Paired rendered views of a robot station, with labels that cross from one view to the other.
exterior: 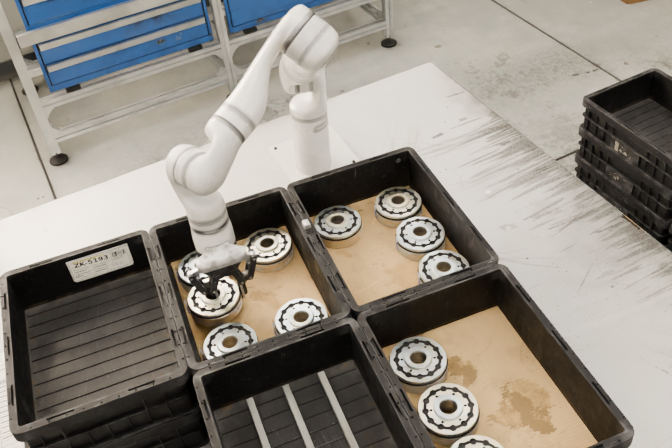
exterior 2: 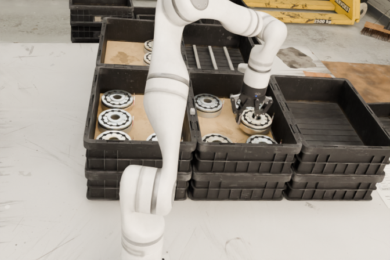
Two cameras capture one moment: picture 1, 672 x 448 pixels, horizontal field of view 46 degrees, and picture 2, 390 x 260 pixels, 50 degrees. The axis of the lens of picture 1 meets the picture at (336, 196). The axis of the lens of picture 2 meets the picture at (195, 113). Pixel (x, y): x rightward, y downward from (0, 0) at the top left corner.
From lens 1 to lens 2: 2.20 m
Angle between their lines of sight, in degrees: 104
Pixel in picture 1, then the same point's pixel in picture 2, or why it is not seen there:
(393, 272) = (142, 117)
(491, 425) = (141, 58)
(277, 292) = (215, 129)
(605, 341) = (46, 103)
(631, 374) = (50, 90)
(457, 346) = not seen: hidden behind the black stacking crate
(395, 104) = not seen: outside the picture
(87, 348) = (329, 137)
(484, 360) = not seen: hidden behind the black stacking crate
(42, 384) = (349, 129)
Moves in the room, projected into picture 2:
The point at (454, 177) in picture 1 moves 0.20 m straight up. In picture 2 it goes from (18, 232) to (7, 177)
